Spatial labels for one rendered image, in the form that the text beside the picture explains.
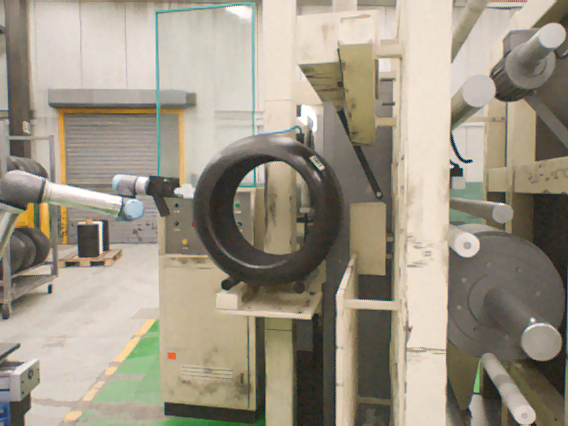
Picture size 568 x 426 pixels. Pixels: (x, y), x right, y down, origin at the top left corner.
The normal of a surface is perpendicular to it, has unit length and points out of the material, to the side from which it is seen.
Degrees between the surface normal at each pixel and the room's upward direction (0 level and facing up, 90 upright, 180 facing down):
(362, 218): 90
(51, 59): 90
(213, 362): 90
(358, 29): 72
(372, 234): 90
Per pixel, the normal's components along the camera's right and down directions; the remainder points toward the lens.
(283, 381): -0.20, 0.05
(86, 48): 0.05, 0.05
